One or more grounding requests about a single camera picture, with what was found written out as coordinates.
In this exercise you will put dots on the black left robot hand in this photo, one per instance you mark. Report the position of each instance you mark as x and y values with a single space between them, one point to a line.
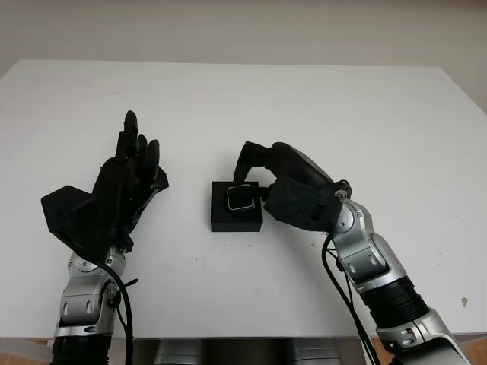
114 197

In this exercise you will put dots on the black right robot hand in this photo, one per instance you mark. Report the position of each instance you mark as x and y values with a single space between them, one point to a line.
296 163

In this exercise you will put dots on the small silver cube camera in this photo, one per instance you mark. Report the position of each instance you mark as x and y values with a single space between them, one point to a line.
239 197

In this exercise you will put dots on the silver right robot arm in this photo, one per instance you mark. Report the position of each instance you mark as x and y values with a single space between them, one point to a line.
365 247

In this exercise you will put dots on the dark grey robot torso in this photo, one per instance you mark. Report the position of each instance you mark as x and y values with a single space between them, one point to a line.
243 353

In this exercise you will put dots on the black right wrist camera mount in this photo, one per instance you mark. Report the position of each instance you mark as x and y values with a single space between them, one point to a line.
300 205

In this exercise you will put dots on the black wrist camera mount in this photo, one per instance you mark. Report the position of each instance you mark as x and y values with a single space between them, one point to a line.
300 205
64 213

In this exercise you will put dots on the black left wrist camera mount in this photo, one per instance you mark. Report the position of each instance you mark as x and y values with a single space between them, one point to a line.
64 213

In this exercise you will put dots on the black camera box base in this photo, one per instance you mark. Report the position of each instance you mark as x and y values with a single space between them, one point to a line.
236 222

